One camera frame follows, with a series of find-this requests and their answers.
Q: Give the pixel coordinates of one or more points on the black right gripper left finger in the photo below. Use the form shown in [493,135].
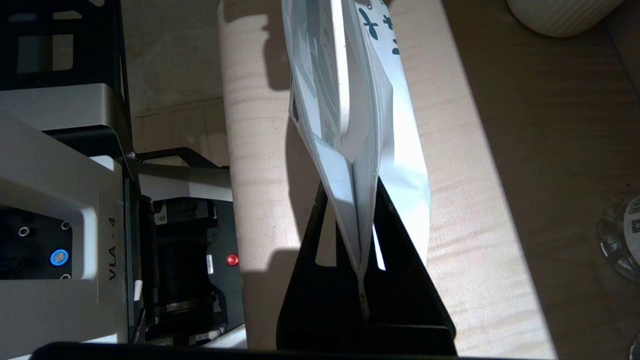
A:
[310,300]

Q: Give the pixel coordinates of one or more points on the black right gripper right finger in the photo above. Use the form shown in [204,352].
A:
[410,300]

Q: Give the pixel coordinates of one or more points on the white blue horse pouch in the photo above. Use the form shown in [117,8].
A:
[400,175]

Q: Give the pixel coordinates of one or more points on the robot wheeled base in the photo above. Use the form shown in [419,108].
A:
[200,240]

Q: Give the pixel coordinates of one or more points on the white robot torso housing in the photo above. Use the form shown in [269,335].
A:
[50,175]

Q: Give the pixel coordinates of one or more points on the white ribbed ceramic mug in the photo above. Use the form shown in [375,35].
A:
[560,15]

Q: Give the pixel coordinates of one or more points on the black torso frame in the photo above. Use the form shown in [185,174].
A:
[60,50]

